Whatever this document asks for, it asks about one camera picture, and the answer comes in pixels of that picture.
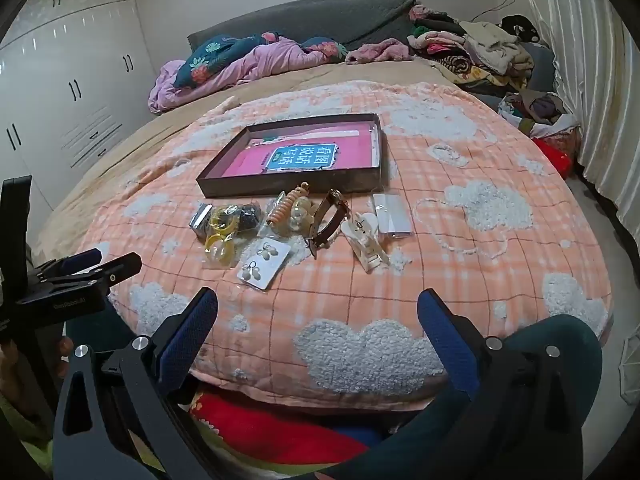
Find white hair claw clip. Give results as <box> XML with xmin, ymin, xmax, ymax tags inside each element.
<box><xmin>341</xmin><ymin>212</ymin><xmax>391</xmax><ymax>273</ymax></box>

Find white wire basket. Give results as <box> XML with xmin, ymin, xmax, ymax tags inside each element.
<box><xmin>617</xmin><ymin>335</ymin><xmax>640</xmax><ymax>406</ymax></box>

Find pink fluffy garment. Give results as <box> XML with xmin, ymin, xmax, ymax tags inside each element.
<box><xmin>345</xmin><ymin>39</ymin><xmax>416</xmax><ymax>66</ymax></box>

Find orange spiral hair tie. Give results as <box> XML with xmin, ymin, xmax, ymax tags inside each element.
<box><xmin>266</xmin><ymin>183</ymin><xmax>310</xmax><ymax>228</ymax></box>

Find pile of clothes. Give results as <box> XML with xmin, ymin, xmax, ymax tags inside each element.
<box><xmin>407</xmin><ymin>5</ymin><xmax>556</xmax><ymax>91</ymax></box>

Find white wardrobe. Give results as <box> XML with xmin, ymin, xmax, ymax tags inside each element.
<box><xmin>0</xmin><ymin>0</ymin><xmax>166</xmax><ymax>211</ymax></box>

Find red cloth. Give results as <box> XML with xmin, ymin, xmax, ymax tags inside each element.
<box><xmin>190</xmin><ymin>392</ymin><xmax>371</xmax><ymax>466</ymax></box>

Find peach plaid cloud blanket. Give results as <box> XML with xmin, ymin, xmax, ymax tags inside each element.
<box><xmin>75</xmin><ymin>80</ymin><xmax>613</xmax><ymax>401</ymax></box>

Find purple small box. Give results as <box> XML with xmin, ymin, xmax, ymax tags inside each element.
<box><xmin>372</xmin><ymin>192</ymin><xmax>413</xmax><ymax>237</ymax></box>

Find black wall cable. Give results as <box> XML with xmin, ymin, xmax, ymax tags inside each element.
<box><xmin>482</xmin><ymin>0</ymin><xmax>531</xmax><ymax>23</ymax></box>

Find red bag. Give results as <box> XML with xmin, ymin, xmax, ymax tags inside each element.
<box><xmin>531</xmin><ymin>130</ymin><xmax>581</xmax><ymax>178</ymax></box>

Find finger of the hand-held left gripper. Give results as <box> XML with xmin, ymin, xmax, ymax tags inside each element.
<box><xmin>27</xmin><ymin>252</ymin><xmax>143</xmax><ymax>306</ymax></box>
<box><xmin>35</xmin><ymin>248</ymin><xmax>103</xmax><ymax>281</ymax></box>

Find shallow brown cardboard box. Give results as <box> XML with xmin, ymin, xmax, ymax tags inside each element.
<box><xmin>196</xmin><ymin>112</ymin><xmax>388</xmax><ymax>200</ymax></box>

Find pearl hair clip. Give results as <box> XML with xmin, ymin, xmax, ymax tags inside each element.
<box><xmin>290</xmin><ymin>196</ymin><xmax>316</xmax><ymax>233</ymax></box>

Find grey padded headboard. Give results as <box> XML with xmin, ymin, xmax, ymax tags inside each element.
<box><xmin>187</xmin><ymin>0</ymin><xmax>416</xmax><ymax>53</ymax></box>

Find yellow plastic rings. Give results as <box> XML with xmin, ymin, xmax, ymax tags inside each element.
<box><xmin>204</xmin><ymin>205</ymin><xmax>241</xmax><ymax>268</ymax></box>

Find person's left forearm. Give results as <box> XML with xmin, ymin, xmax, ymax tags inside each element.
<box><xmin>0</xmin><ymin>385</ymin><xmax>53</xmax><ymax>476</ymax></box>

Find small heap of clothes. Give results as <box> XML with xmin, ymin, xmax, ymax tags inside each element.
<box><xmin>497</xmin><ymin>91</ymin><xmax>578</xmax><ymax>136</ymax></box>

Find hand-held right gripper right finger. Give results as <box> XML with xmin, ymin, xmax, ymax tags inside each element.
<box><xmin>415</xmin><ymin>288</ymin><xmax>593</xmax><ymax>480</ymax></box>

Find pink and teal floral quilt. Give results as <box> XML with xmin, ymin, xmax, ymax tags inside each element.
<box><xmin>147</xmin><ymin>31</ymin><xmax>351</xmax><ymax>113</ymax></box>

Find person's teal trouser leg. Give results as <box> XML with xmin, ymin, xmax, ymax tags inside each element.
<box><xmin>380</xmin><ymin>314</ymin><xmax>606</xmax><ymax>480</ymax></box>

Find dark beaded hair clip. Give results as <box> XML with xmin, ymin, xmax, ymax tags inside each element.
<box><xmin>232</xmin><ymin>201</ymin><xmax>263</xmax><ymax>235</ymax></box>

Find cream pleated curtain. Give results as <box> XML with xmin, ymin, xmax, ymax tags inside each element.
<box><xmin>520</xmin><ymin>0</ymin><xmax>640</xmax><ymax>241</ymax></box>

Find person's left hand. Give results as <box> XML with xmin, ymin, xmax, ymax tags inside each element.
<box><xmin>54</xmin><ymin>336</ymin><xmax>76</xmax><ymax>378</ymax></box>

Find white earring card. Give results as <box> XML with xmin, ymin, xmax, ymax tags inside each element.
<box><xmin>239</xmin><ymin>241</ymin><xmax>293</xmax><ymax>291</ymax></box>

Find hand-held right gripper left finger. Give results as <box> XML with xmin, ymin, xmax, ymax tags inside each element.
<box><xmin>52</xmin><ymin>287</ymin><xmax>221</xmax><ymax>480</ymax></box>

